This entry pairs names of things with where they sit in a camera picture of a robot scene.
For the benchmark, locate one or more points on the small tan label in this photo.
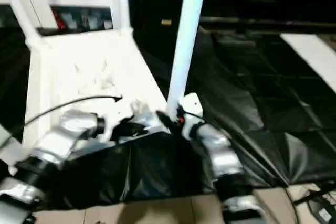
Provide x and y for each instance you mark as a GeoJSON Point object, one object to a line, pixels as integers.
{"type": "Point", "coordinates": [166, 21]}

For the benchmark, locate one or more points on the dark metal rail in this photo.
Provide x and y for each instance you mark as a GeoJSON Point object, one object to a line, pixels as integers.
{"type": "Point", "coordinates": [267, 22]}

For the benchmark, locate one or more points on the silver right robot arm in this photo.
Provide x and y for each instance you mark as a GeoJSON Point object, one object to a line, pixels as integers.
{"type": "Point", "coordinates": [225, 155]}

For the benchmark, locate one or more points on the white plastic table leg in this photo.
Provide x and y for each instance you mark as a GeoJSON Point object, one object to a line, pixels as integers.
{"type": "Point", "coordinates": [186, 37]}
{"type": "Point", "coordinates": [123, 1]}
{"type": "Point", "coordinates": [18, 9]}
{"type": "Point", "coordinates": [5, 140]}

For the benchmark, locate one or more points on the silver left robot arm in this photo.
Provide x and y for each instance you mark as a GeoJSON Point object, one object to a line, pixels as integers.
{"type": "Point", "coordinates": [60, 137]}

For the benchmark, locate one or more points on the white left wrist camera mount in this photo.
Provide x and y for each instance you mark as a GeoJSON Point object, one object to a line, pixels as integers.
{"type": "Point", "coordinates": [115, 113]}

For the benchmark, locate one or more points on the black cloth mat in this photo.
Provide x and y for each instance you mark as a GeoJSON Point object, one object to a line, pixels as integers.
{"type": "Point", "coordinates": [249, 116]}

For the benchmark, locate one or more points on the white plastic table top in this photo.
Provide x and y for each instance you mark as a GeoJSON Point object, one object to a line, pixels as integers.
{"type": "Point", "coordinates": [92, 64]}

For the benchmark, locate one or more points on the black floor stand base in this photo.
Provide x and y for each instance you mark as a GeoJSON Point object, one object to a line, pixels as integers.
{"type": "Point", "coordinates": [320, 205]}

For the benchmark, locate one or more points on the white flat board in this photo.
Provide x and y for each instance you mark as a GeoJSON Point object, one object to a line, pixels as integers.
{"type": "Point", "coordinates": [312, 56]}

